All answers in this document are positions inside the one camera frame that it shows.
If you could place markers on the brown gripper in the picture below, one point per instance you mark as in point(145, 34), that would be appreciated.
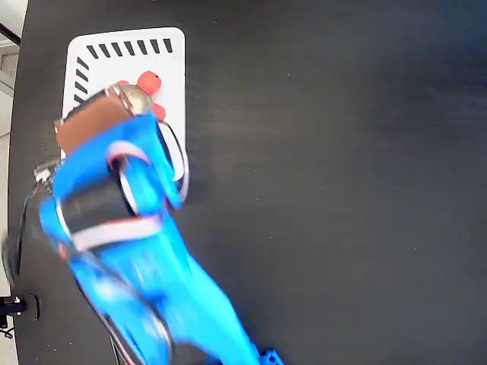
point(88, 122)

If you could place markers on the red turtle toy silver shell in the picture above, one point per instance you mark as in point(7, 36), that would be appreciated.
point(149, 81)

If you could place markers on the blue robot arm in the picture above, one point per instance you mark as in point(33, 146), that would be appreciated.
point(152, 266)

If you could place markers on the white rectangular tray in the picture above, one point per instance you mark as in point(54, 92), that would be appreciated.
point(125, 64)

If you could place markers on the black table clamp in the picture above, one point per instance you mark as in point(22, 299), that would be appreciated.
point(26, 306)

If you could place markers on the small camera circuit board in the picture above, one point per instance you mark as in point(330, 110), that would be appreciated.
point(46, 171)

